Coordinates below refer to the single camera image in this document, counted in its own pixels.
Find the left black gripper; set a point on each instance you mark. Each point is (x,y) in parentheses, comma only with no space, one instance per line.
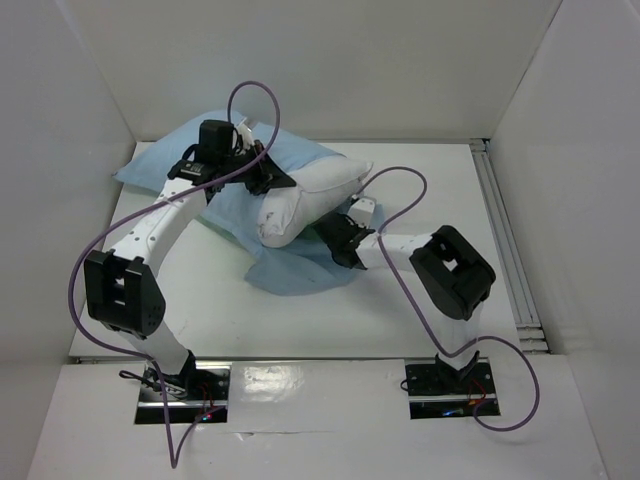
(267,177)

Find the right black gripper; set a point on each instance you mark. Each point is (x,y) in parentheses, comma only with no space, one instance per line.
(343,239)

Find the white pillow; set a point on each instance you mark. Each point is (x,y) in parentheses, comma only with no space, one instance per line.
(321,186)

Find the blue green pillowcase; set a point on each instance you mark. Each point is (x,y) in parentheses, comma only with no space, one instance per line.
(305,265)

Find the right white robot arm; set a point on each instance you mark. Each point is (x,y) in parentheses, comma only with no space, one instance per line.
(456,278)

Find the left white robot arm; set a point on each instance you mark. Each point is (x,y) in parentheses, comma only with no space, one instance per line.
(121,288)

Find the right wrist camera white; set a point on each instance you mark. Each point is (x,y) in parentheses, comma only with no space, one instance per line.
(361,211)

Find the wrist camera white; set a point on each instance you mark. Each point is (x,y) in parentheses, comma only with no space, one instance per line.
(245,133)
(361,211)

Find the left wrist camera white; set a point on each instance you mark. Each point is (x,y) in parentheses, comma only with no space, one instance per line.
(245,133)

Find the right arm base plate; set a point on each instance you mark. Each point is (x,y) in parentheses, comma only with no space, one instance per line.
(432,396)

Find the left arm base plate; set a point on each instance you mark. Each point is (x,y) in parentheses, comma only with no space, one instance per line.
(207,397)

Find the aluminium rail frame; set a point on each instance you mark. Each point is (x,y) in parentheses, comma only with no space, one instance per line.
(530,330)

